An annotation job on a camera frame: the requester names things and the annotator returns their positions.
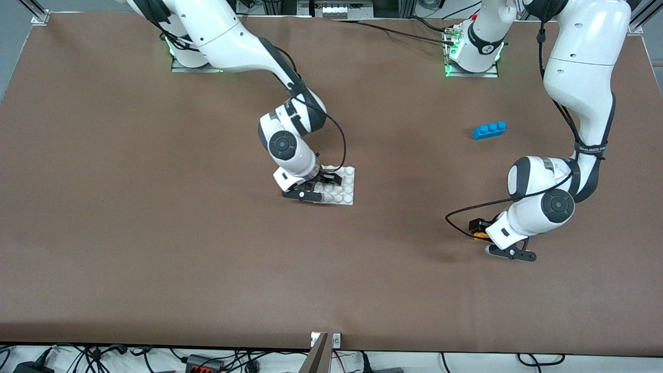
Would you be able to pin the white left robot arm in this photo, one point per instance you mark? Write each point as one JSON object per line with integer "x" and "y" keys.
{"x": 580, "y": 52}

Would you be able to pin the yellow two-stud toy block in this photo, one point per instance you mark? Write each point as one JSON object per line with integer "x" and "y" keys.
{"x": 481, "y": 235}

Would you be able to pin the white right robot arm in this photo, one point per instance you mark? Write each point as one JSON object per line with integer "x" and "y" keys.
{"x": 222, "y": 36}

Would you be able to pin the white studded base plate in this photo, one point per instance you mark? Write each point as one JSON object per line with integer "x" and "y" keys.
{"x": 344, "y": 194}

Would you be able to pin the blue three-stud toy block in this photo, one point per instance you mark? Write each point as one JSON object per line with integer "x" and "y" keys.
{"x": 489, "y": 130}

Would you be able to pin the small silver bracket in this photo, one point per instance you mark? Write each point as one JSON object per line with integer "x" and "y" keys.
{"x": 336, "y": 340}

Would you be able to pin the black power brick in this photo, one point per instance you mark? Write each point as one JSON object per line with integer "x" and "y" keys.
{"x": 32, "y": 368}

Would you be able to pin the aluminium corner profile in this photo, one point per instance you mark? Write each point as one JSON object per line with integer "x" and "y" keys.
{"x": 39, "y": 15}
{"x": 639, "y": 20}

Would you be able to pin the black box with red connectors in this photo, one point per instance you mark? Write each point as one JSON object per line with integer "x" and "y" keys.
{"x": 204, "y": 365}

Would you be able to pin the grey power strip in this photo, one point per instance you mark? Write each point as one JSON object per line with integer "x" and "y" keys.
{"x": 336, "y": 9}

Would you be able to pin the grey metal post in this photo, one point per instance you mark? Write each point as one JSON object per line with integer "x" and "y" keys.
{"x": 318, "y": 357}

